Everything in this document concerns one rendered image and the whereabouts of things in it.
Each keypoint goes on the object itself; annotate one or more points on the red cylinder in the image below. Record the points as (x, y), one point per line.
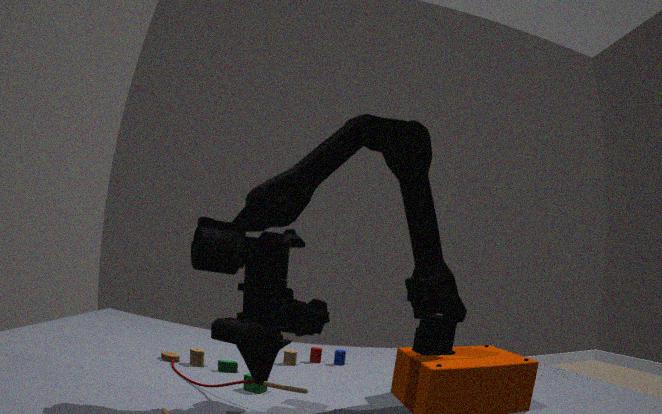
(315, 355)

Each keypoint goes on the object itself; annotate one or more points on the blue cylinder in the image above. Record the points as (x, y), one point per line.
(340, 357)

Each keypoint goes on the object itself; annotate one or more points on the green cube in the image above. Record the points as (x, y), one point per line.
(252, 387)

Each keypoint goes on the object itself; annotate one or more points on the red string with wooden stick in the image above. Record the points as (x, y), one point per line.
(265, 383)

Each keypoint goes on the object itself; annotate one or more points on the round wooden button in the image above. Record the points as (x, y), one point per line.
(169, 356)

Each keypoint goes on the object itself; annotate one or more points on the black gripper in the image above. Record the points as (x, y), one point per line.
(257, 340)

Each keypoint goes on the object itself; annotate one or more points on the small green block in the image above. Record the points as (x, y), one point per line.
(227, 366)

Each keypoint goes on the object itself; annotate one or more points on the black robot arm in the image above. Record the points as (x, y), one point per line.
(223, 247)

